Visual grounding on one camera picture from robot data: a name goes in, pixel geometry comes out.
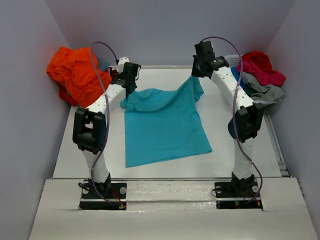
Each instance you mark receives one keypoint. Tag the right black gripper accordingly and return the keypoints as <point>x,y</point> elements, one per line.
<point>195,72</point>

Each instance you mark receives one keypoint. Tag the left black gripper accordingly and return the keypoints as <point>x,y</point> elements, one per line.
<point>119,76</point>

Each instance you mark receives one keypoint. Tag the teal t shirt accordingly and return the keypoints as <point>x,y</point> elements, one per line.
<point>162,125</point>

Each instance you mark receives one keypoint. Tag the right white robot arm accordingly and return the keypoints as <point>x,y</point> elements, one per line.
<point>243,127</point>

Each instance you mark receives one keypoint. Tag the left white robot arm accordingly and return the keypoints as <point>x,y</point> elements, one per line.
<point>91,125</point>

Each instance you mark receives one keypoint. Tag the dark red folded shirt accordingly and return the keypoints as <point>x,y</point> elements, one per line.
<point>112,72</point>

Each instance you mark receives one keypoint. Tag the white plastic laundry basket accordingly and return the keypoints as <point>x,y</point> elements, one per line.
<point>234,61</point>

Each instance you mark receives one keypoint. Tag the blue t shirt in basket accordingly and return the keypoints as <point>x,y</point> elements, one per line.
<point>236,75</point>

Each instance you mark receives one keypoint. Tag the orange t shirt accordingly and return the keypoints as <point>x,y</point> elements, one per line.
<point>77,73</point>

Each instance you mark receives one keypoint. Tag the green garment in basket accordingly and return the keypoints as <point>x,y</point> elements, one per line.
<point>253,93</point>

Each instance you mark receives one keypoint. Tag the red t shirt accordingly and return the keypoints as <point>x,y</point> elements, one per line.
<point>260,59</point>

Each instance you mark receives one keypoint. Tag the magenta t shirt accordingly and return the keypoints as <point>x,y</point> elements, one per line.
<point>264,78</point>

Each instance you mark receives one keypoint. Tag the grey t shirt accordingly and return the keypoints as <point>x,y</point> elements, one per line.
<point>269,93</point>

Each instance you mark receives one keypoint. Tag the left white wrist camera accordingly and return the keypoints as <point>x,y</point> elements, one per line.
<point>123,61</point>

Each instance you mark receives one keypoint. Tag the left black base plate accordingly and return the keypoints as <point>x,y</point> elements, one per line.
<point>114,200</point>

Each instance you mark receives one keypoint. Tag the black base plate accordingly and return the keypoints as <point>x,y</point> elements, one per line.
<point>228,199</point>
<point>114,200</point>

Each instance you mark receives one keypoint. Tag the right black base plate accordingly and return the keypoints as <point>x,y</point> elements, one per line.
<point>228,199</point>

